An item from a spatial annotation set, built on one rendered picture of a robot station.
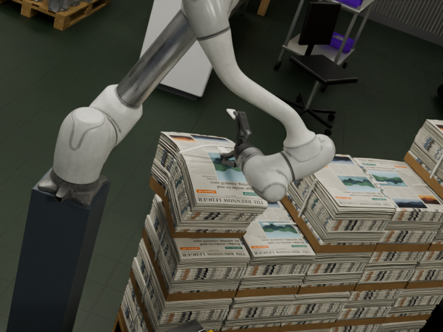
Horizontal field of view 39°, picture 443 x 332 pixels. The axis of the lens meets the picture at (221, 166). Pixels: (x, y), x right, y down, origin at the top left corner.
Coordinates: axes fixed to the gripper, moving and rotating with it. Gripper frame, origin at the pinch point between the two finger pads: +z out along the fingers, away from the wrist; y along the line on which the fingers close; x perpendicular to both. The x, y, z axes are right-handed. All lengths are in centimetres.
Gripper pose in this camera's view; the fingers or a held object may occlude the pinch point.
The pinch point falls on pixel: (225, 128)
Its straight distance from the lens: 220.1
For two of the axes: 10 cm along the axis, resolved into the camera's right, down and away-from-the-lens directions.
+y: -2.8, 8.6, 4.3
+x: 8.9, 0.7, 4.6
